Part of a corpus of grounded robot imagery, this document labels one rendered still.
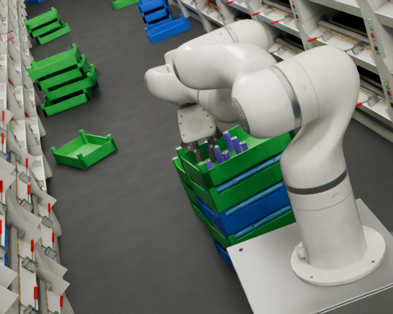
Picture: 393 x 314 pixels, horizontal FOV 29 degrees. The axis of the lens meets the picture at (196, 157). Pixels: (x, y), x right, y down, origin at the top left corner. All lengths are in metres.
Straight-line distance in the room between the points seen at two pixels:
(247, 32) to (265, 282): 0.55
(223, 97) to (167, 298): 0.81
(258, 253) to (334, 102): 0.43
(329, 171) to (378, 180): 1.18
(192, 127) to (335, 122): 0.82
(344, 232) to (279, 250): 0.21
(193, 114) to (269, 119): 0.84
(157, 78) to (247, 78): 0.75
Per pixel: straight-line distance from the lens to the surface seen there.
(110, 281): 2.57
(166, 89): 2.03
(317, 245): 1.46
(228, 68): 1.52
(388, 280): 1.45
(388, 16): 2.27
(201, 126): 2.11
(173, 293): 2.36
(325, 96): 1.33
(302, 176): 1.38
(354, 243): 1.47
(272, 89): 1.30
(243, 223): 2.20
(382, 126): 2.80
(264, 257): 1.60
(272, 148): 2.17
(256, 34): 1.70
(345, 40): 2.77
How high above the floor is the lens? 1.21
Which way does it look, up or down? 22 degrees down
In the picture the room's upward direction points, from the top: 22 degrees counter-clockwise
